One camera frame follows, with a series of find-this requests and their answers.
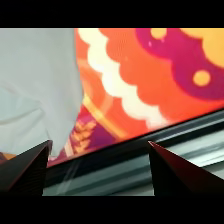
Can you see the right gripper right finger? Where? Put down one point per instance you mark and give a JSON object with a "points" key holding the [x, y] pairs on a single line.
{"points": [[180, 176]]}

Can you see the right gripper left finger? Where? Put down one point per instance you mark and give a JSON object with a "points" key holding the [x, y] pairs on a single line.
{"points": [[23, 173]]}

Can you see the white garment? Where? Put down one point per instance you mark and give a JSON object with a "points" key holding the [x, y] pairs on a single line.
{"points": [[36, 86]]}

